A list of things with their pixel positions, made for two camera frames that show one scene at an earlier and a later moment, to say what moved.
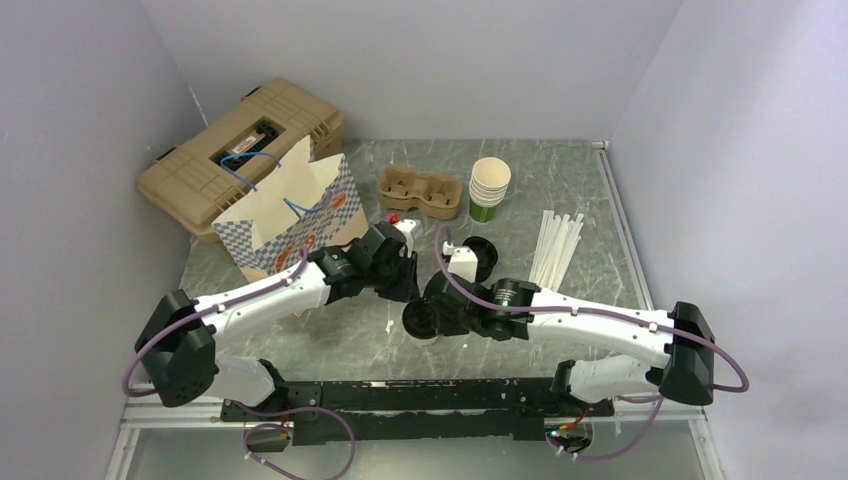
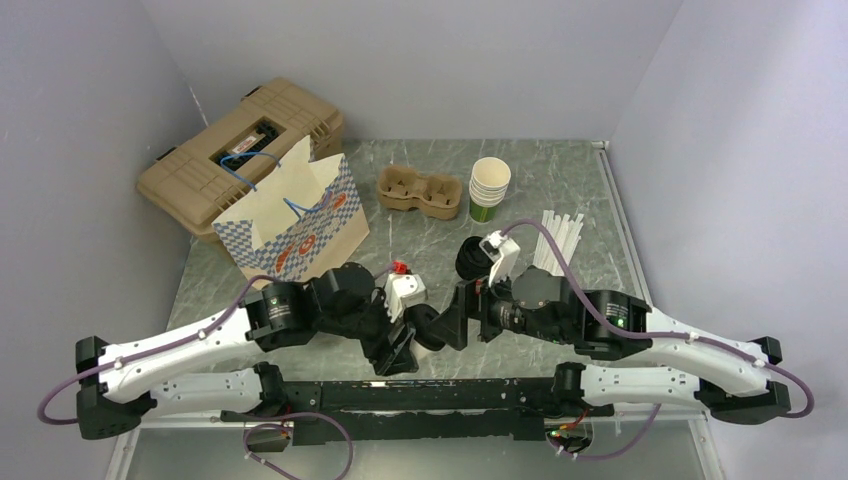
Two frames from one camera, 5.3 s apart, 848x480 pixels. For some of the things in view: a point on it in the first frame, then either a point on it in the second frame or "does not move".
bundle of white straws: (556, 242) does not move
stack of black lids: (487, 256) does not move
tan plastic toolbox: (197, 182) does not move
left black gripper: (408, 290) → (390, 358)
